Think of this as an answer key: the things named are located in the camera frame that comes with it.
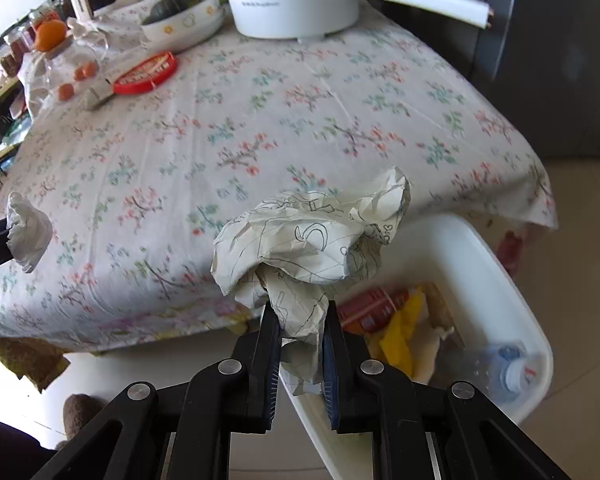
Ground yellow snack wrapper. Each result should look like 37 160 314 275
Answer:
366 286 427 378

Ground orange white milk carton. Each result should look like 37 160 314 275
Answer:
338 287 411 335

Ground printed paper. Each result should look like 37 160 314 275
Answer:
211 167 411 394

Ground clear plastic water bottle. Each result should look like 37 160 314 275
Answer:
429 342 541 405

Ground red round lid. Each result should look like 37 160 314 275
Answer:
112 51 178 96

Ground white paper sheet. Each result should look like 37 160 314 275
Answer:
410 321 455 385

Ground white trash bin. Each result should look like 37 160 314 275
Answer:
280 214 554 479

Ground floral tablecloth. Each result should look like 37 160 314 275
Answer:
0 3 557 351

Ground glass jar with cork lid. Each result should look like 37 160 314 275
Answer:
43 37 105 103

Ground red spice jars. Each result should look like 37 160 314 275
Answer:
0 6 59 78

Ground orange fruit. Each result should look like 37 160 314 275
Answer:
33 20 67 52

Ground white ceramic bowl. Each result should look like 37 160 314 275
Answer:
140 0 225 54

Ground dark green pumpkin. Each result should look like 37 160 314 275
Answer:
142 0 201 26

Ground grey refrigerator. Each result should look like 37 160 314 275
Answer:
373 0 600 158

